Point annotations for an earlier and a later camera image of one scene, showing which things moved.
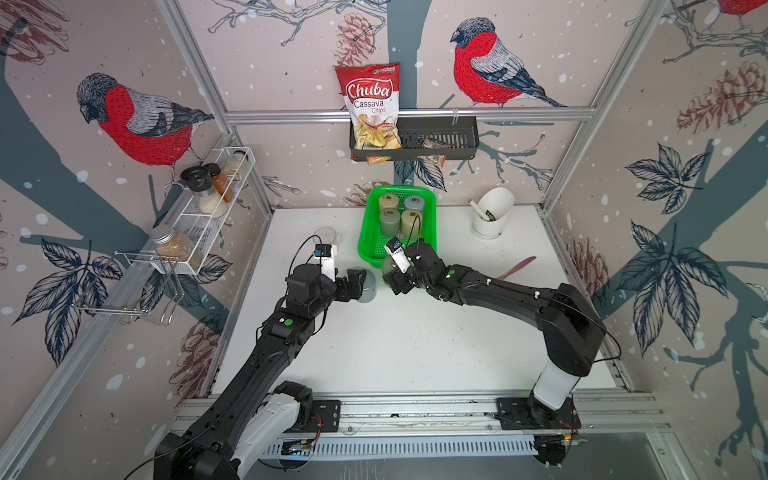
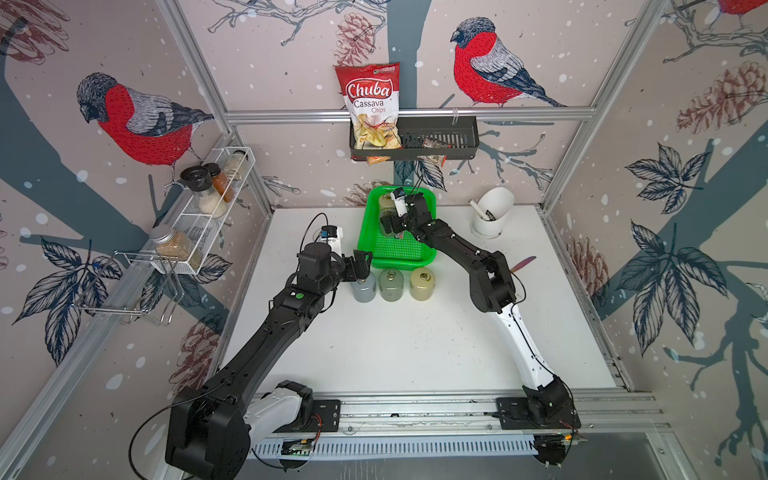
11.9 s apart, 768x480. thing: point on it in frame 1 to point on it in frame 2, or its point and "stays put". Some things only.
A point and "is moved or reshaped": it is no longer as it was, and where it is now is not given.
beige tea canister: [411, 224] is moved or reshaped
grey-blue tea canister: [370, 287] stays put
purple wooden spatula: [503, 276] stays put
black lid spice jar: [199, 180] stays put
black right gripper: [394, 281] to [391, 220]
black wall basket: [425, 138] stays put
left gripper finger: [353, 292] to [362, 272]
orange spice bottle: [220, 181] stays put
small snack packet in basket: [429, 143] stays put
